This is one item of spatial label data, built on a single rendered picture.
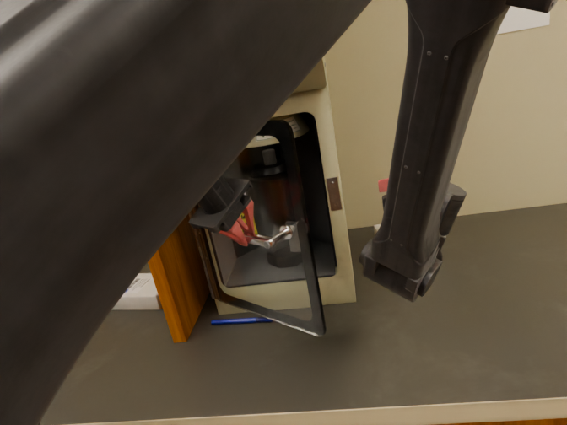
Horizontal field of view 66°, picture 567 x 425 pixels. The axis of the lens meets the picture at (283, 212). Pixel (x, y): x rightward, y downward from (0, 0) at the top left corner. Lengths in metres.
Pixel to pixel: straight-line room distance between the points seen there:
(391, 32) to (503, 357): 0.83
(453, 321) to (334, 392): 0.29
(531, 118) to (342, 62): 0.54
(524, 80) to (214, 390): 1.09
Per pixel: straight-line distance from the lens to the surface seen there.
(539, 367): 0.86
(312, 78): 0.79
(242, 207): 0.69
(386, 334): 0.90
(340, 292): 0.98
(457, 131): 0.37
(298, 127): 0.91
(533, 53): 1.37
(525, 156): 1.42
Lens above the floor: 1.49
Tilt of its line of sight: 21 degrees down
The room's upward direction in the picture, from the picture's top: 11 degrees counter-clockwise
